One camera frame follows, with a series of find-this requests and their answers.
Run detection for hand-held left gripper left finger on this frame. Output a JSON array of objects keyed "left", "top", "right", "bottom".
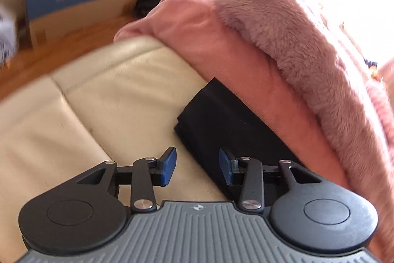
[{"left": 77, "top": 146, "right": 177, "bottom": 213}]

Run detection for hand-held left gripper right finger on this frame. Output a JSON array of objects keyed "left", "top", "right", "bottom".
[{"left": 219, "top": 148, "right": 323, "bottom": 213}]

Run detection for black pants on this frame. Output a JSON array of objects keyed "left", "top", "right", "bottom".
[{"left": 174, "top": 76, "right": 306, "bottom": 201}]

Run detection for cream leather mattress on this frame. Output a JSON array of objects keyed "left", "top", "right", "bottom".
[{"left": 0, "top": 34, "right": 229, "bottom": 259}]

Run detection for salmon pink bed sheet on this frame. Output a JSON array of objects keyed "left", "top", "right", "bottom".
[{"left": 113, "top": 0, "right": 350, "bottom": 188}]

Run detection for pink fuzzy blanket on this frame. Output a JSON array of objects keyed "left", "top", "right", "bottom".
[{"left": 212, "top": 0, "right": 394, "bottom": 253}]

